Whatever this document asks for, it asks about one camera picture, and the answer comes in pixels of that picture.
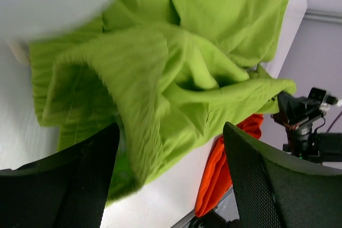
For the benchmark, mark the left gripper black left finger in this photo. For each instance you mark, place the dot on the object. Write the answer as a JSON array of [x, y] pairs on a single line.
[[66, 189]]

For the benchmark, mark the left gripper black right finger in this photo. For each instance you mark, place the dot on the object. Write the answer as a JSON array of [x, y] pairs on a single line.
[[275, 189]]

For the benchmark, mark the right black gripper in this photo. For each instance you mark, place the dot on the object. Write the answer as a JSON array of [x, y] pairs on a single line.
[[297, 116]]

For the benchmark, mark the orange shorts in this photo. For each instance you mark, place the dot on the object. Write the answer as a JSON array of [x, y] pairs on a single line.
[[215, 181]]

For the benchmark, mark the lime green shorts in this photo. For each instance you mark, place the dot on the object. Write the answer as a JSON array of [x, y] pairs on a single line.
[[172, 72]]

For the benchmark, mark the white plastic basket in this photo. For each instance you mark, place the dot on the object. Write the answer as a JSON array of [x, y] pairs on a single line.
[[26, 20]]

